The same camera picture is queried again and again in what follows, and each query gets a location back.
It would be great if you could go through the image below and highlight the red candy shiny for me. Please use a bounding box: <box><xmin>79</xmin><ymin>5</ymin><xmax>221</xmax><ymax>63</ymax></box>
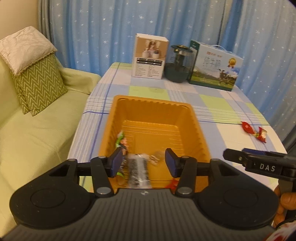
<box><xmin>166</xmin><ymin>179</ymin><xmax>179</xmax><ymax>192</ymax></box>

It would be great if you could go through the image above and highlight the red brown snack bar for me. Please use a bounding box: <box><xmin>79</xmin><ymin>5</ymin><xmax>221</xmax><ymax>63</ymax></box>
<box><xmin>254</xmin><ymin>127</ymin><xmax>267</xmax><ymax>143</ymax></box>

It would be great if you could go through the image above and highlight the dark red green candy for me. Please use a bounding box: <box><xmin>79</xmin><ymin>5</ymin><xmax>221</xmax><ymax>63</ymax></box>
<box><xmin>115</xmin><ymin>130</ymin><xmax>128</xmax><ymax>178</ymax></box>

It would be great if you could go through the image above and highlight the clear sesame snack packet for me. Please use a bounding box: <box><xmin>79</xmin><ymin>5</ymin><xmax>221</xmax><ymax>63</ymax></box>
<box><xmin>127</xmin><ymin>154</ymin><xmax>152</xmax><ymax>189</ymax></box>

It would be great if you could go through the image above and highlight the person's right hand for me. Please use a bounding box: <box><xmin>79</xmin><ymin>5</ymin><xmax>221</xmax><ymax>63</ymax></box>
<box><xmin>273</xmin><ymin>186</ymin><xmax>296</xmax><ymax>228</ymax></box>

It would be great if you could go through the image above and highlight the brown wrapped candy cube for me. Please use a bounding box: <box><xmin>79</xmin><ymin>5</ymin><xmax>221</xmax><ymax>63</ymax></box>
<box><xmin>148</xmin><ymin>151</ymin><xmax>165</xmax><ymax>166</ymax></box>

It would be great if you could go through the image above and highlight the plaid tablecloth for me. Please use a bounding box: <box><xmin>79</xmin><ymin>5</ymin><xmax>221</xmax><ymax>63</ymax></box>
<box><xmin>68</xmin><ymin>61</ymin><xmax>287</xmax><ymax>193</ymax></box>

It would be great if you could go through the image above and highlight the orange plastic basket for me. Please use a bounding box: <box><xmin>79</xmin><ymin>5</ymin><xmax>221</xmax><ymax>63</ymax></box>
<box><xmin>98</xmin><ymin>95</ymin><xmax>211</xmax><ymax>188</ymax></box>

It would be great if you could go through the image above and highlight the green sofa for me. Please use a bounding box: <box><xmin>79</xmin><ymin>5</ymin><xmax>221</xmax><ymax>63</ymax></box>
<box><xmin>1</xmin><ymin>61</ymin><xmax>101</xmax><ymax>235</ymax></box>

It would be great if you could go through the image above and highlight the milk carton gift box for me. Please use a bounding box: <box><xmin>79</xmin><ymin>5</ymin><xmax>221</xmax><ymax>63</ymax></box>
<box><xmin>188</xmin><ymin>40</ymin><xmax>243</xmax><ymax>91</ymax></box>

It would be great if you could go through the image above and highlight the dark green glass jar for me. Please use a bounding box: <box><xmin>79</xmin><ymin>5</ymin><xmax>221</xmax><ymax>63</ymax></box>
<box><xmin>164</xmin><ymin>45</ymin><xmax>194</xmax><ymax>83</ymax></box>

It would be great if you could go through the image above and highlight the green zigzag cushion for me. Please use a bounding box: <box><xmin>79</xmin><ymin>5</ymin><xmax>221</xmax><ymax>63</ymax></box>
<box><xmin>11</xmin><ymin>53</ymin><xmax>68</xmax><ymax>116</ymax></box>

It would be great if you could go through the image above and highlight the white product box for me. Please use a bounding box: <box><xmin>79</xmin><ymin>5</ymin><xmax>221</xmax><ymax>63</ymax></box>
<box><xmin>132</xmin><ymin>33</ymin><xmax>169</xmax><ymax>79</ymax></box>

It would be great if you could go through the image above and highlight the blue star curtain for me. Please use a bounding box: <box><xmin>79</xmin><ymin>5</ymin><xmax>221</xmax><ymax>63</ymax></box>
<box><xmin>38</xmin><ymin>0</ymin><xmax>295</xmax><ymax>143</ymax></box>

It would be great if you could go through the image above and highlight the beige satin cushion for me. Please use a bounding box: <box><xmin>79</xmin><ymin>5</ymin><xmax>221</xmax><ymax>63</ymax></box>
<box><xmin>1</xmin><ymin>26</ymin><xmax>57</xmax><ymax>76</ymax></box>

